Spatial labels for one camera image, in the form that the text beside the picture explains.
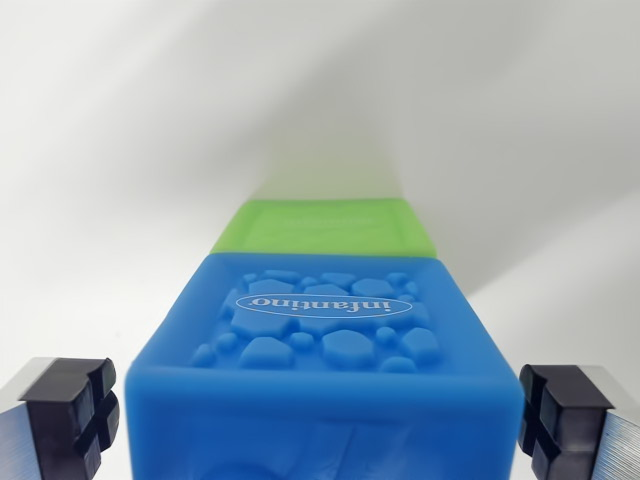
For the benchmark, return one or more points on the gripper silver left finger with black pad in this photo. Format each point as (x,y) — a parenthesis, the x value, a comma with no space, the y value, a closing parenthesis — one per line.
(55,420)

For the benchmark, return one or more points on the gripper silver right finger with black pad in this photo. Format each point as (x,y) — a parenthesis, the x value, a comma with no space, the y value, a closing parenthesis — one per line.
(575,420)

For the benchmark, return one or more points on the blue embossed rubber cube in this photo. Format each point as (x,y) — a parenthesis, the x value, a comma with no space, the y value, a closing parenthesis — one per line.
(325,400)

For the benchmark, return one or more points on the green embossed rubber cube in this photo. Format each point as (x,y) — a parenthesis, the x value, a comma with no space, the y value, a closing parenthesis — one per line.
(325,227)

